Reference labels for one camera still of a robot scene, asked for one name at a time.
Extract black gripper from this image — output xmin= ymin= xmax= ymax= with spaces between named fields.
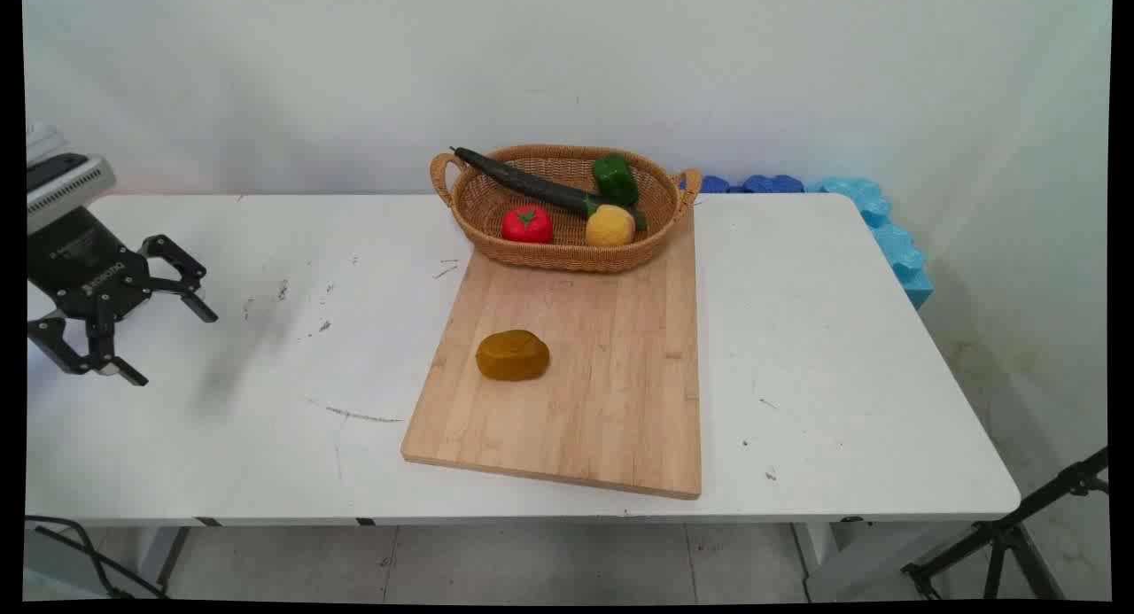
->
xmin=27 ymin=208 xmax=219 ymax=387

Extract brown toy potato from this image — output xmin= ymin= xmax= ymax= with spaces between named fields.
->
xmin=475 ymin=330 xmax=551 ymax=383

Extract white table leg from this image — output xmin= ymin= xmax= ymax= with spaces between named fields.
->
xmin=133 ymin=525 xmax=192 ymax=590
xmin=791 ymin=518 xmax=986 ymax=603

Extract red toy tomato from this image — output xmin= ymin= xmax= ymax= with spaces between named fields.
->
xmin=501 ymin=205 xmax=555 ymax=245

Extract dark green toy cucumber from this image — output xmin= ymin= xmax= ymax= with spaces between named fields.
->
xmin=449 ymin=146 xmax=648 ymax=231

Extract woven wicker basket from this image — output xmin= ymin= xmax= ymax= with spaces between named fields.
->
xmin=430 ymin=144 xmax=703 ymax=273

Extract wooden cutting board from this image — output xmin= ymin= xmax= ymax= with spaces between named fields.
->
xmin=400 ymin=208 xmax=703 ymax=500

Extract yellow toy lemon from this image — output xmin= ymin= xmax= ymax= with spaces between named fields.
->
xmin=585 ymin=204 xmax=637 ymax=247

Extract green toy bell pepper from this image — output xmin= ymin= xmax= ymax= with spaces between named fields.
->
xmin=591 ymin=153 xmax=641 ymax=207

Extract blue foam mats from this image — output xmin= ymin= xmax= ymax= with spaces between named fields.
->
xmin=804 ymin=177 xmax=935 ymax=311

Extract black tripod stand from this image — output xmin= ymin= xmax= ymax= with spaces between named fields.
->
xmin=901 ymin=446 xmax=1110 ymax=602

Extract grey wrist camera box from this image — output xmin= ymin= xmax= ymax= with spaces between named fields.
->
xmin=27 ymin=153 xmax=117 ymax=235

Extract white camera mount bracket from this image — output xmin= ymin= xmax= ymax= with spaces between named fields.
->
xmin=27 ymin=122 xmax=68 ymax=164

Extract black cable with silver plug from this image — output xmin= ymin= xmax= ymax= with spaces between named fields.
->
xmin=25 ymin=515 xmax=167 ymax=599

